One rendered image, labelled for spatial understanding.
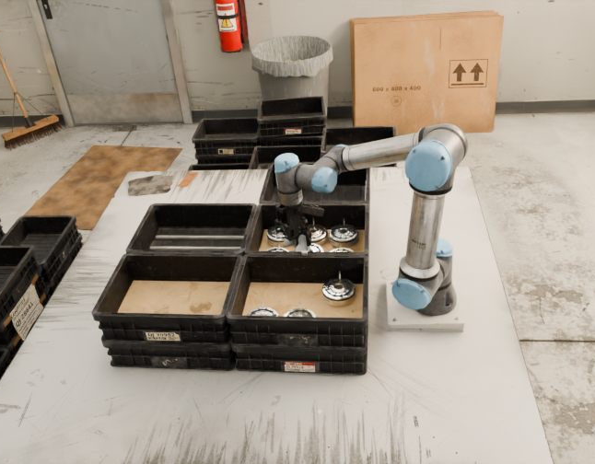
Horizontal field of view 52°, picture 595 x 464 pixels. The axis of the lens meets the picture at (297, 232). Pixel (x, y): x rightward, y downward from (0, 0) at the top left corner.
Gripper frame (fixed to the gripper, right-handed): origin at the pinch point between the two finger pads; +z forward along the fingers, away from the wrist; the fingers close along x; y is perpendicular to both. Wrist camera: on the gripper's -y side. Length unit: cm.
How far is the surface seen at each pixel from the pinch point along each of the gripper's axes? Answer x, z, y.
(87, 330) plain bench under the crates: -35, 15, 67
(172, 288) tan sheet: -18.4, 2.8, 40.7
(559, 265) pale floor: 7, 88, -158
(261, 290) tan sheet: 2.5, 4.2, 20.1
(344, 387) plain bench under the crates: 40.1, 19.7, 20.0
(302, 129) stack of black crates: -130, 26, -102
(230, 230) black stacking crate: -32.7, 2.0, 8.2
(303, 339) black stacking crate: 30.3, 4.0, 25.2
